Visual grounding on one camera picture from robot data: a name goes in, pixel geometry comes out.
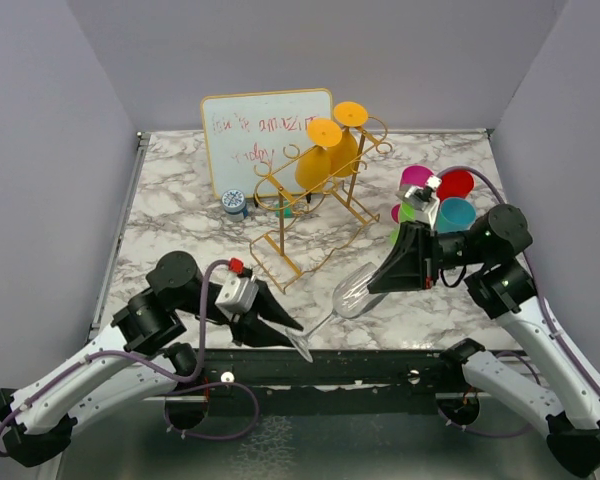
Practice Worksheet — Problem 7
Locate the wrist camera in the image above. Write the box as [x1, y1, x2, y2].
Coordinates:
[396, 175, 442, 230]
[215, 258, 259, 317]

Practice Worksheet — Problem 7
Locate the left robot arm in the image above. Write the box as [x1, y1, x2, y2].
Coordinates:
[0, 251, 303, 467]

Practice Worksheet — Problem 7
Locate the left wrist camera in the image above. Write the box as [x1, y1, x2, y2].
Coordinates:
[215, 258, 259, 317]

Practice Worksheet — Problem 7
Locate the orange wine glass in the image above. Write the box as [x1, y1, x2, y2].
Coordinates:
[295, 118, 342, 192]
[328, 101, 369, 178]

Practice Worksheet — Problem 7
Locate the blue white small can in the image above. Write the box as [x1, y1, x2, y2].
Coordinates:
[221, 189, 248, 222]

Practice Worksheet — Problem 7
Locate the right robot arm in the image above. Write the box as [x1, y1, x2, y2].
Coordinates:
[368, 204, 600, 478]

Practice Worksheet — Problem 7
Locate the clear wine glass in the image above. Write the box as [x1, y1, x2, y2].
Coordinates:
[286, 262, 387, 363]

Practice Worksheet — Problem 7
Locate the green wine glass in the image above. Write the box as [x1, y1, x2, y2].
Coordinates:
[389, 203, 415, 245]

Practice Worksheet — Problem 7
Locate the front orange wine glass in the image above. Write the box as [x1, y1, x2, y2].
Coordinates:
[295, 118, 342, 192]

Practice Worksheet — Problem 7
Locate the yellow framed whiteboard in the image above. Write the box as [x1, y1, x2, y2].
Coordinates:
[200, 88, 333, 197]

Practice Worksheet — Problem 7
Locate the rear orange wine glass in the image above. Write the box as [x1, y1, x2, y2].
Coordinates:
[328, 101, 369, 178]

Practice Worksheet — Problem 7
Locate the gold wire glass rack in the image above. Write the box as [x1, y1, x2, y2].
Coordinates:
[249, 115, 393, 293]

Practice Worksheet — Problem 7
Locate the pink wine glass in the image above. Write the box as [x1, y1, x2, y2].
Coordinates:
[391, 165, 433, 223]

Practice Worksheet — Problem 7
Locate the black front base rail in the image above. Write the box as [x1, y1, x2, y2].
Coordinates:
[144, 347, 481, 416]

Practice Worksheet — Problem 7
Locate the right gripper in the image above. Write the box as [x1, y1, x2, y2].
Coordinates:
[365, 219, 488, 291]

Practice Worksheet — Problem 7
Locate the teal wine glass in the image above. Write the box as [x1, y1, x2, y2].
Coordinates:
[435, 197, 477, 233]

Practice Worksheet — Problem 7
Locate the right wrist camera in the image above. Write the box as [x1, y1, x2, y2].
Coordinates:
[396, 175, 442, 230]

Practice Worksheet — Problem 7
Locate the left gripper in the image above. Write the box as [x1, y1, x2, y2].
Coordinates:
[176, 279, 306, 345]

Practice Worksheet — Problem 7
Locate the red wine glass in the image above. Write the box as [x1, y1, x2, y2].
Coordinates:
[436, 170, 475, 202]

